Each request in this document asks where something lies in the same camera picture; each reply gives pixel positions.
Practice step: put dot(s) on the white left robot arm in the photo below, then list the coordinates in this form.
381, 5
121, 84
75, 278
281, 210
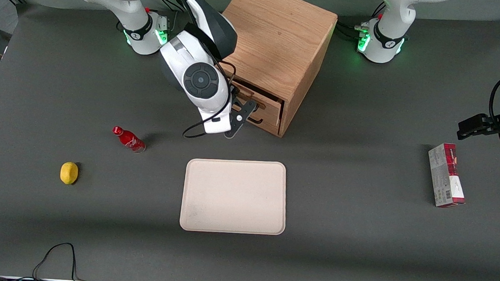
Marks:
391, 32

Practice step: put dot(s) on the yellow lemon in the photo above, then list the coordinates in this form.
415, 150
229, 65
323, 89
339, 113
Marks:
69, 173

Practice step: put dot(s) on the oak wooden drawer cabinet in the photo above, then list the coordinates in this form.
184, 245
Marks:
282, 38

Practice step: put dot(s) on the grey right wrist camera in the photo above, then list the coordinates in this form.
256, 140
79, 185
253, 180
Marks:
242, 118

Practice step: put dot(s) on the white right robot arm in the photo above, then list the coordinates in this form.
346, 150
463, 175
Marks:
201, 81

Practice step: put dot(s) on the grey red carton box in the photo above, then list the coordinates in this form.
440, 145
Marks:
445, 176

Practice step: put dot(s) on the shallow oak wooden drawer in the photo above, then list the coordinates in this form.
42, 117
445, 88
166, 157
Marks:
271, 106

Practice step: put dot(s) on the red cola bottle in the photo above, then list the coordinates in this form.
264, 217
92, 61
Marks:
129, 140

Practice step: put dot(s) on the deep oak wooden drawer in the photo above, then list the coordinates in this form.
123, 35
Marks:
270, 123

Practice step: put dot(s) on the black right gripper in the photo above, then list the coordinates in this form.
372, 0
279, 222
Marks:
235, 91

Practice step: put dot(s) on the beige rectangular tray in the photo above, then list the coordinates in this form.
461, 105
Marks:
233, 196

